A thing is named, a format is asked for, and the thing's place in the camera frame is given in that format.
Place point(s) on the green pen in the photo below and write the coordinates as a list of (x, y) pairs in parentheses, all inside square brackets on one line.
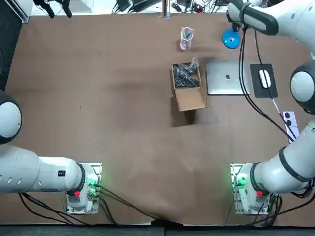
[(190, 31)]

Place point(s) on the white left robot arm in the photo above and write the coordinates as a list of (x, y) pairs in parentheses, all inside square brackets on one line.
[(49, 172)]

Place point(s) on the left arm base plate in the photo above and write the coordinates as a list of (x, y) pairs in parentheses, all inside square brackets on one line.
[(97, 167)]

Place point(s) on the blue pen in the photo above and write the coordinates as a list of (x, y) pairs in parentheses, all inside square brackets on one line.
[(188, 36)]

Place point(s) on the black mouse pad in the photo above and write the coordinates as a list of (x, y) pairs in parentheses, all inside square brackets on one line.
[(254, 86)]

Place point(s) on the white computer mouse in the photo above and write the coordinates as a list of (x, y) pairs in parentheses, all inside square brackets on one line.
[(264, 78)]

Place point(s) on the grey laptop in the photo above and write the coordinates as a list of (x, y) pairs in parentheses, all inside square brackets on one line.
[(221, 83)]

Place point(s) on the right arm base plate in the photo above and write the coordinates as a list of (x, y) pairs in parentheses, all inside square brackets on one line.
[(232, 169)]

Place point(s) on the aluminium post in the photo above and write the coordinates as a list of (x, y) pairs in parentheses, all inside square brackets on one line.
[(166, 9)]

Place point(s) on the brown cardboard box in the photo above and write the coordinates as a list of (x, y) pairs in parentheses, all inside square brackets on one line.
[(192, 99)]

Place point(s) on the aluminium corner rail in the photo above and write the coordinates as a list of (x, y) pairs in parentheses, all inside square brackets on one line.
[(23, 13)]

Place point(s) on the blue desk lamp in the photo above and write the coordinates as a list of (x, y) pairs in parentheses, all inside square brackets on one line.
[(227, 43)]

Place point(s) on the pink pen cup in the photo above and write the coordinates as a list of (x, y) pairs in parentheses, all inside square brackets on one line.
[(185, 45)]

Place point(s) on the lilac folding phone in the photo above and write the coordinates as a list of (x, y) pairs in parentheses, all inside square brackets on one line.
[(289, 119)]

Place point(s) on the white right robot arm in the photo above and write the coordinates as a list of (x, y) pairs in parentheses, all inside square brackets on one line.
[(270, 177)]

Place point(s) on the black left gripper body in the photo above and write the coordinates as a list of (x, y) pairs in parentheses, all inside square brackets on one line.
[(40, 2)]

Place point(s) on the black screw bags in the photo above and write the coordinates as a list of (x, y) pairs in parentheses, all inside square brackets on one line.
[(183, 76)]

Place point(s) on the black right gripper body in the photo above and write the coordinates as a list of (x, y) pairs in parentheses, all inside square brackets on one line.
[(236, 26)]

